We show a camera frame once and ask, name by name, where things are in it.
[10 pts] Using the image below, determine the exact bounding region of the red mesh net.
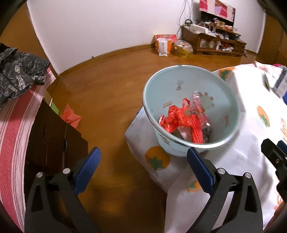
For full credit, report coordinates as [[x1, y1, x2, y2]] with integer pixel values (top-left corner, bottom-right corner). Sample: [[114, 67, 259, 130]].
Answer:
[[190, 114, 204, 144]]

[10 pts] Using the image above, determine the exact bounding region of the pink translucent plastic bag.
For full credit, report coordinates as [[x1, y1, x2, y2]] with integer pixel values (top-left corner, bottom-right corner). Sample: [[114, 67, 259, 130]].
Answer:
[[177, 91, 211, 144]]

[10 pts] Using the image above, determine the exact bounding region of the red plastic bag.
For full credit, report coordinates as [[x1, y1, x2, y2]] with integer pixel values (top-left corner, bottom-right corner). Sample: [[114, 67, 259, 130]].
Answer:
[[159, 98, 193, 133]]

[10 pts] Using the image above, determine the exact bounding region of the light blue trash bin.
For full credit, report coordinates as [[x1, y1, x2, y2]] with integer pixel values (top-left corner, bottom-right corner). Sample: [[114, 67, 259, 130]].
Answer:
[[143, 65, 240, 157]]

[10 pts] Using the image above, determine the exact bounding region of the light blue fruit-print bedsheet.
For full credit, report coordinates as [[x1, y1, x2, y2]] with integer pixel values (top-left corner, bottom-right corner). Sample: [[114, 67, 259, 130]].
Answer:
[[125, 64, 286, 232]]

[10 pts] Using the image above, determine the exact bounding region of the dark brown wooden furniture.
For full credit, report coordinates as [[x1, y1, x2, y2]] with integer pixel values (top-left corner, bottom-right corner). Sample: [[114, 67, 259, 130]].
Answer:
[[24, 101, 88, 201]]

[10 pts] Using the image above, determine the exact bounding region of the dark green snack packet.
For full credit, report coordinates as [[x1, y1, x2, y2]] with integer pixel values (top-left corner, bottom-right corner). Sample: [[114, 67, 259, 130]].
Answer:
[[262, 74, 270, 91]]

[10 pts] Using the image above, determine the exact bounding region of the orange cloth on floor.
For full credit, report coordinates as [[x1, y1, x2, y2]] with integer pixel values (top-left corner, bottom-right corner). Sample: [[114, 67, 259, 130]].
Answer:
[[60, 103, 82, 130]]

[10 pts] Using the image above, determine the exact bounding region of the white tall milk carton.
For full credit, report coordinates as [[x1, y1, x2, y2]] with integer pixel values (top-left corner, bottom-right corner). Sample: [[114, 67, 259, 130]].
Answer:
[[272, 66, 286, 98]]

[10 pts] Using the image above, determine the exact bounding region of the pink heart-pattern blanket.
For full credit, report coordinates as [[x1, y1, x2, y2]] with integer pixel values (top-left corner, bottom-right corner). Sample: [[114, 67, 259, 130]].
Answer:
[[254, 61, 283, 76]]

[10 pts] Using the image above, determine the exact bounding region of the pink striped towel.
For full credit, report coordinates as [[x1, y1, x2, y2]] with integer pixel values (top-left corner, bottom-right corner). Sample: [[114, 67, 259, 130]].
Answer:
[[1, 69, 56, 231]]

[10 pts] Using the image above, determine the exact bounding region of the black patterned plastic bag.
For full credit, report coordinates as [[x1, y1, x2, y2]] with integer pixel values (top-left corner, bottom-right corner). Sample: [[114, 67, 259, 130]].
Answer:
[[0, 43, 50, 109]]

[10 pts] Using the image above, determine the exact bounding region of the dark wooden cabinet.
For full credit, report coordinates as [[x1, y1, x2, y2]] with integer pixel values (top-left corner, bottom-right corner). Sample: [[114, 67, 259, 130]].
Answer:
[[181, 11, 246, 56]]

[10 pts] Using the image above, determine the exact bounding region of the yellow container in plastic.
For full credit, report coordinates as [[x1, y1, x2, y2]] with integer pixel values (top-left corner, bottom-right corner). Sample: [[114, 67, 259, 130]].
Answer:
[[174, 40, 193, 58]]

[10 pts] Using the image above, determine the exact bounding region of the red white cardboard box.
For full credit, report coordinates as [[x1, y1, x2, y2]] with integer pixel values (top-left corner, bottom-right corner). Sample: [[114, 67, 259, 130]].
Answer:
[[154, 34, 178, 56]]

